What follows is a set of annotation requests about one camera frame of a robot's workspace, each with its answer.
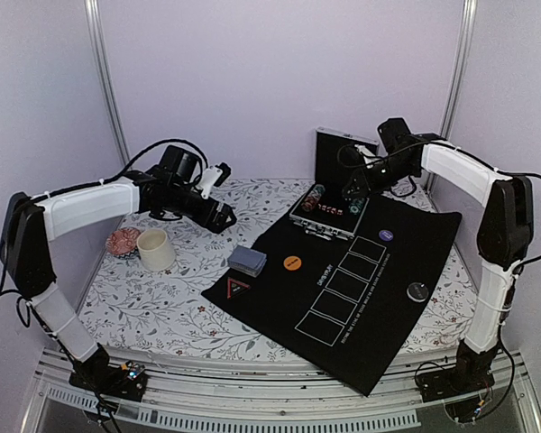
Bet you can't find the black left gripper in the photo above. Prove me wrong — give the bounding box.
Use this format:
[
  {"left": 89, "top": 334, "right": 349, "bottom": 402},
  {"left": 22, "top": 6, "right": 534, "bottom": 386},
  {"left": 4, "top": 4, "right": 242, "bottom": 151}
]
[{"left": 167, "top": 183, "right": 237, "bottom": 234}]

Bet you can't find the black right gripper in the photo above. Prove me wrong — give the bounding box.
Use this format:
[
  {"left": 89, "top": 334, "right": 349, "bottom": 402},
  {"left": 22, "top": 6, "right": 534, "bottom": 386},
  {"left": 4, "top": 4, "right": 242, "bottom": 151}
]
[{"left": 342, "top": 154, "right": 417, "bottom": 198}]

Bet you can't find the blue playing card deck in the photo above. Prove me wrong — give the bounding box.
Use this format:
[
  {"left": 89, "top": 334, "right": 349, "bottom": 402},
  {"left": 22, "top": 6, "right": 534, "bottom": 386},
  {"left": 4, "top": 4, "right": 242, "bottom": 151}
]
[{"left": 227, "top": 245, "right": 267, "bottom": 277}]

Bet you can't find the purple small blind button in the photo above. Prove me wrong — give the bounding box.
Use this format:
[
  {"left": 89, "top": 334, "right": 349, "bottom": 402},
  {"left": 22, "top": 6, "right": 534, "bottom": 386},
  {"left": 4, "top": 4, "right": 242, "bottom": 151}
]
[{"left": 379, "top": 229, "right": 394, "bottom": 242}]

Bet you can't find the orange big blind button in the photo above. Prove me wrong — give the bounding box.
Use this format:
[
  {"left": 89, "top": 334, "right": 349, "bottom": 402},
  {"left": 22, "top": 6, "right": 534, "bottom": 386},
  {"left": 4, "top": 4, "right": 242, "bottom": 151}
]
[{"left": 283, "top": 255, "right": 302, "bottom": 272}]

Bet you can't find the black white dealer button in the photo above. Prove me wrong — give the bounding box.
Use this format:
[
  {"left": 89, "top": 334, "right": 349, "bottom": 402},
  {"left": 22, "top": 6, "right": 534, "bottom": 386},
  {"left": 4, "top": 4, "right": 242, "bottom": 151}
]
[{"left": 407, "top": 282, "right": 429, "bottom": 303}]

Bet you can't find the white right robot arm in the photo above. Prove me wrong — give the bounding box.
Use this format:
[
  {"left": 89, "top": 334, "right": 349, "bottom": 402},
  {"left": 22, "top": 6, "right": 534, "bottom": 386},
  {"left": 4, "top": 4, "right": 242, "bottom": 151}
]
[{"left": 336, "top": 117, "right": 534, "bottom": 393}]

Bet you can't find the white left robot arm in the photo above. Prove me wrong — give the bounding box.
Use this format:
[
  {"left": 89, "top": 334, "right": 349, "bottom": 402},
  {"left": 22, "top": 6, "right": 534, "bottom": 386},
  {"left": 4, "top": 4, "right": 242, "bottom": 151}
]
[{"left": 0, "top": 139, "right": 236, "bottom": 392}]

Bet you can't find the green blue black chip row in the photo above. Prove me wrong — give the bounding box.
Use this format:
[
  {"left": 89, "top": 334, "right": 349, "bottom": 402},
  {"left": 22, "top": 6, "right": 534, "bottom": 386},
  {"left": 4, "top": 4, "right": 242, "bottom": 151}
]
[{"left": 348, "top": 198, "right": 366, "bottom": 217}]

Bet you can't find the aluminium poker chip case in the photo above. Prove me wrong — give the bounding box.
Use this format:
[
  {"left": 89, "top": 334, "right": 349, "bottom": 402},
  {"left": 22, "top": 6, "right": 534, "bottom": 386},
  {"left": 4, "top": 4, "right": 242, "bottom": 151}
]
[{"left": 289, "top": 127, "right": 379, "bottom": 240}]

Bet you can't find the red dice row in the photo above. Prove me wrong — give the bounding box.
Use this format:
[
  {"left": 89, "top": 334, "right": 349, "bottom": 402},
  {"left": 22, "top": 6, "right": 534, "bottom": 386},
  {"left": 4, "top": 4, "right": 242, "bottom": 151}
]
[{"left": 318, "top": 205, "right": 344, "bottom": 216}]

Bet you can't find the triangular all in button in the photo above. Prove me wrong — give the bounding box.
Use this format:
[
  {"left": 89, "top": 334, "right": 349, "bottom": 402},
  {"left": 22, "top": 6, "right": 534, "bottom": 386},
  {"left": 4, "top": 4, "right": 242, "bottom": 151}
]
[{"left": 226, "top": 278, "right": 251, "bottom": 299}]

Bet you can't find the cream cylindrical cup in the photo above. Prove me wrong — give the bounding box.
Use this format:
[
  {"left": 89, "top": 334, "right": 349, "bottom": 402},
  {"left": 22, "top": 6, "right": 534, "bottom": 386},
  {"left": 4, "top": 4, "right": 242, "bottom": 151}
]
[{"left": 136, "top": 228, "right": 176, "bottom": 272}]

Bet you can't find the red patterned small bowl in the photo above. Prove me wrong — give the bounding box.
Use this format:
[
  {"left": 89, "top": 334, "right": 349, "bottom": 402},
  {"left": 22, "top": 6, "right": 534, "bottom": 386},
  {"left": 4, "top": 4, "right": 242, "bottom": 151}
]
[{"left": 105, "top": 226, "right": 142, "bottom": 260}]

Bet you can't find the black poker table mat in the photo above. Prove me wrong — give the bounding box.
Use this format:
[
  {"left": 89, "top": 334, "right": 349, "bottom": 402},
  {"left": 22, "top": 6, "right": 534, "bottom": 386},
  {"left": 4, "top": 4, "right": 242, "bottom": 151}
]
[{"left": 203, "top": 196, "right": 462, "bottom": 394}]

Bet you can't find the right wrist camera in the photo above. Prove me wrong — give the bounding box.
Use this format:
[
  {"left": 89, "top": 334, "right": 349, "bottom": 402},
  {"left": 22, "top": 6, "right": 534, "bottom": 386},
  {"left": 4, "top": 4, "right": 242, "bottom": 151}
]
[{"left": 336, "top": 144, "right": 381, "bottom": 169}]

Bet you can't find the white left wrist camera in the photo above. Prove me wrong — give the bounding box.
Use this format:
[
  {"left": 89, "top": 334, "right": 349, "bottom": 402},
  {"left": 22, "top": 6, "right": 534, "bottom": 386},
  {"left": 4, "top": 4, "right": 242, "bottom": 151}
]
[{"left": 197, "top": 162, "right": 231, "bottom": 199}]

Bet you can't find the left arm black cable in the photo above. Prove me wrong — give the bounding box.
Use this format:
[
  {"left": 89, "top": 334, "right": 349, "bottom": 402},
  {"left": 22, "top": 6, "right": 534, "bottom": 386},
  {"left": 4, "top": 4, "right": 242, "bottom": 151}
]
[{"left": 0, "top": 138, "right": 211, "bottom": 303}]

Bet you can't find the front aluminium rail base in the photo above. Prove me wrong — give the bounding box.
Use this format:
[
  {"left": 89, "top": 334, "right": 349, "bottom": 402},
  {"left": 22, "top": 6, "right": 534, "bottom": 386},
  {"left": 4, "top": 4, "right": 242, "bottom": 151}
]
[{"left": 20, "top": 348, "right": 541, "bottom": 432}]

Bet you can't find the right aluminium frame post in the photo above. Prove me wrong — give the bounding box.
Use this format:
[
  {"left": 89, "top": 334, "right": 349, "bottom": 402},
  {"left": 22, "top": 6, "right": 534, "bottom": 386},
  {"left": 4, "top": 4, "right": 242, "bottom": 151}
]
[{"left": 440, "top": 0, "right": 478, "bottom": 138}]

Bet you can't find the aluminium frame post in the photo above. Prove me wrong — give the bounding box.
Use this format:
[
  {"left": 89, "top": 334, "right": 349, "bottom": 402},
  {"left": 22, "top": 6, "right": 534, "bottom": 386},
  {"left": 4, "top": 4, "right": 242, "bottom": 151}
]
[
  {"left": 440, "top": 0, "right": 478, "bottom": 138},
  {"left": 84, "top": 0, "right": 131, "bottom": 164}
]

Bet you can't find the left aluminium frame post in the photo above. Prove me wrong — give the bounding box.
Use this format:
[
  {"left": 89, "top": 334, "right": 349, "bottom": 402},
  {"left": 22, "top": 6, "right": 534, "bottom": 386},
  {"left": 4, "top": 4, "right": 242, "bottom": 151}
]
[{"left": 84, "top": 0, "right": 131, "bottom": 164}]

